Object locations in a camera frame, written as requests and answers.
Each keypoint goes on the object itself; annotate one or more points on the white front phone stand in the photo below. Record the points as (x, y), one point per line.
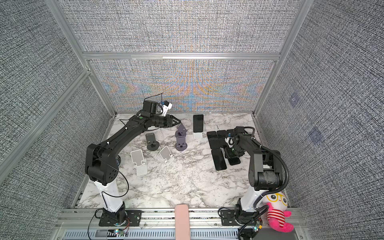
(165, 155)

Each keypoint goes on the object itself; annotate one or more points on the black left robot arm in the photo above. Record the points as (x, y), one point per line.
(102, 165)

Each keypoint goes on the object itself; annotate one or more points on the black round phone stand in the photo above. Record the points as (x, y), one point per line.
(152, 143)

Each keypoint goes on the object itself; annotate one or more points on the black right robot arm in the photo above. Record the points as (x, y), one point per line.
(268, 174)

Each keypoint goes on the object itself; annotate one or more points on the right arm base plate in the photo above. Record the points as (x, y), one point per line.
(229, 216)

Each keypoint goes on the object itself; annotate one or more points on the white folding phone stand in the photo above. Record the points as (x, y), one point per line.
(139, 163)

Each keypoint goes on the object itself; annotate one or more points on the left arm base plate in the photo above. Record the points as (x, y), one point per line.
(133, 217)

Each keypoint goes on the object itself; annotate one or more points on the purple round phone stand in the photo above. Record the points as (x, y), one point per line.
(181, 144)

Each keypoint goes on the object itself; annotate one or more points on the pink plush toy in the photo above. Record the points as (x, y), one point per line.
(277, 212)

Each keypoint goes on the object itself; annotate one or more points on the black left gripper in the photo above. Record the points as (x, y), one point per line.
(169, 119)

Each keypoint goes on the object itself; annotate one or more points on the black phone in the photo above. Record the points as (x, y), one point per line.
(219, 160)
(230, 132)
(198, 123)
(234, 161)
(213, 140)
(222, 134)

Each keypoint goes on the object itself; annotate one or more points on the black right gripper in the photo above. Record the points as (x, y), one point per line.
(230, 154)

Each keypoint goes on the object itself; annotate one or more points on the white back phone stand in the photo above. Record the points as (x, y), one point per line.
(198, 136)

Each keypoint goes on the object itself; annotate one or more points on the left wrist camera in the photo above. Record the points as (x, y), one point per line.
(152, 108)

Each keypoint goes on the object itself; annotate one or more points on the aluminium front rail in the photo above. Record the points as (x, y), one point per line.
(159, 224)

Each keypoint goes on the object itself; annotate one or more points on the pink bar front centre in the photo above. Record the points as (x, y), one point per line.
(182, 222)

